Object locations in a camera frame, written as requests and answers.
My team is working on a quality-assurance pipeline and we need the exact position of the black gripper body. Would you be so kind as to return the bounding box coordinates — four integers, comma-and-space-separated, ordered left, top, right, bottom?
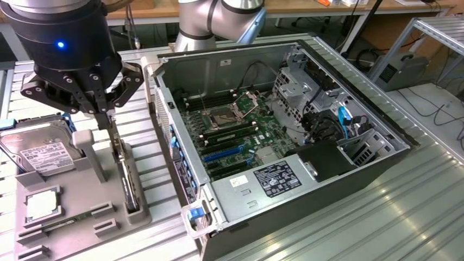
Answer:
0, 7, 123, 111

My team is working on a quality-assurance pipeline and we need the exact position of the graphics card with black cooler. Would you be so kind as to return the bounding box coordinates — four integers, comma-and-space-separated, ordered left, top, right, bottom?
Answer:
107, 113, 143, 216

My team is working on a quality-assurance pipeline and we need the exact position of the grey cable with plug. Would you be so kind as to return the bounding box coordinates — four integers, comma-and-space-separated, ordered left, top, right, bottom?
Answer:
126, 4, 142, 49

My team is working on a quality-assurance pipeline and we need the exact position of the blue data wire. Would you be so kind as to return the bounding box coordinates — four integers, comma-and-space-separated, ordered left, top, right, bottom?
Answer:
337, 105, 355, 141

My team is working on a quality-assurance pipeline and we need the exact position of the green motherboard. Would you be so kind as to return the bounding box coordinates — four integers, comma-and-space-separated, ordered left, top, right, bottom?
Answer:
179, 89, 305, 182

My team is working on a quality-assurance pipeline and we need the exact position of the silver hard disk drive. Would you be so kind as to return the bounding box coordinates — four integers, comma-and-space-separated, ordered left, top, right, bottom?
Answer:
0, 119, 89, 175

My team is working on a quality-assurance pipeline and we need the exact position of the blue plastic disk carrier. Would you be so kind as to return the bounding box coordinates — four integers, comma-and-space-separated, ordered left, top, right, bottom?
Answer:
0, 109, 79, 136

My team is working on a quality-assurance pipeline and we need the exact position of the small metal disk bay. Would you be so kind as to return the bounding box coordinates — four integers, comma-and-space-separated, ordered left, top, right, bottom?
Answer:
337, 129, 393, 167

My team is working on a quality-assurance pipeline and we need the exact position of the thin metal locking lever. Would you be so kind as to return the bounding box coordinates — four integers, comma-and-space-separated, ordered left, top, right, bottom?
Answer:
201, 89, 211, 116

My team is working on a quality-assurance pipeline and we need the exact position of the loose green RAM stick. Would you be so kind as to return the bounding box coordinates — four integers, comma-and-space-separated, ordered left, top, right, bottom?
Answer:
41, 210, 95, 232

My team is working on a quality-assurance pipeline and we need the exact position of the aluminium profile frame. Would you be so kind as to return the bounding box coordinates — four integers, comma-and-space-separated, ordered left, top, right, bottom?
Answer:
369, 16, 464, 82

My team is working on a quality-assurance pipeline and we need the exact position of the black plastic shroud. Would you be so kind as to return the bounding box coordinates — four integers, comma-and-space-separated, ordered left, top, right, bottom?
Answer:
285, 139, 355, 183

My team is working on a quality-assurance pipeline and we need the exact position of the silver chipset heatsink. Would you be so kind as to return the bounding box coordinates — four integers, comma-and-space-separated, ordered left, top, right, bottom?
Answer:
255, 148, 283, 166

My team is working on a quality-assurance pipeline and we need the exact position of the white cardboard box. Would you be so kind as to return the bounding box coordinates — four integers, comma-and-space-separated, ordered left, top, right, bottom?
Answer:
331, 0, 367, 8

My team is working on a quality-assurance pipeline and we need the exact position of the silver CPU chip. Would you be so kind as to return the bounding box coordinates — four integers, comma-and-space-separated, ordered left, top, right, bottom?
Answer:
25, 193, 62, 220

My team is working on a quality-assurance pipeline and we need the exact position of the silver power supply unit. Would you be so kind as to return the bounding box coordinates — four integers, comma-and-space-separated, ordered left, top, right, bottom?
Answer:
210, 159, 322, 226

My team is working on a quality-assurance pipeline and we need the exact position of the black wire bundle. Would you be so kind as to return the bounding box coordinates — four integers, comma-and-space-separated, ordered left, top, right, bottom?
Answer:
302, 113, 345, 142

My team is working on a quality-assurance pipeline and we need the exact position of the wooden desk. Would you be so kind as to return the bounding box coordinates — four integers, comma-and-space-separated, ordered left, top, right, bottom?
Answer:
105, 0, 457, 54

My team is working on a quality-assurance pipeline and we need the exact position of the grey equipment box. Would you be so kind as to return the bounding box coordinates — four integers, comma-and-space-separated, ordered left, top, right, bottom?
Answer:
369, 53, 433, 92

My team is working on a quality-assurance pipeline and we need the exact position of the metal socket cover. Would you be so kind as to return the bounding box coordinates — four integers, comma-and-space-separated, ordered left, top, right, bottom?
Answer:
234, 90, 262, 118

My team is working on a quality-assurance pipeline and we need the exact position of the black RAM slot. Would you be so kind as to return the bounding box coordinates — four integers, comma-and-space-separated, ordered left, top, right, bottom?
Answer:
201, 125, 257, 139
186, 101, 238, 111
202, 127, 257, 141
201, 122, 255, 136
186, 97, 237, 108
185, 94, 235, 104

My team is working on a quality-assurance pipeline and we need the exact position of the black chair base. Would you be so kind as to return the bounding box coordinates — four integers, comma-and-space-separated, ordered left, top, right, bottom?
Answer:
290, 16, 331, 28

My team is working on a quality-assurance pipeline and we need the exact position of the long black expansion slot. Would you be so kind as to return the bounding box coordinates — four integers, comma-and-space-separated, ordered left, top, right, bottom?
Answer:
213, 165, 251, 178
209, 159, 249, 172

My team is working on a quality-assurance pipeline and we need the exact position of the CPU socket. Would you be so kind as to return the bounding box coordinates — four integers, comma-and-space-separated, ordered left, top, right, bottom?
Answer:
207, 108, 239, 129

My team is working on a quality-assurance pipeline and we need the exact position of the open black PC case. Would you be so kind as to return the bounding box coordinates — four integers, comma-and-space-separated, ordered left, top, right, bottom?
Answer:
139, 39, 422, 261

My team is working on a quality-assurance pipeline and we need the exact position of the grey parts rack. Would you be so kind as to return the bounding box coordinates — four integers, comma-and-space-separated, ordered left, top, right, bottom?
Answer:
13, 129, 154, 261

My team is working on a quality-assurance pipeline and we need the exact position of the thin black wire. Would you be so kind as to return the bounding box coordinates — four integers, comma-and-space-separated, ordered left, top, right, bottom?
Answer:
242, 61, 283, 92

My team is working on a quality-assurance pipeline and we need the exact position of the large metal disk bay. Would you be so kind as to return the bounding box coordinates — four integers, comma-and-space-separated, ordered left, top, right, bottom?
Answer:
271, 66, 350, 125

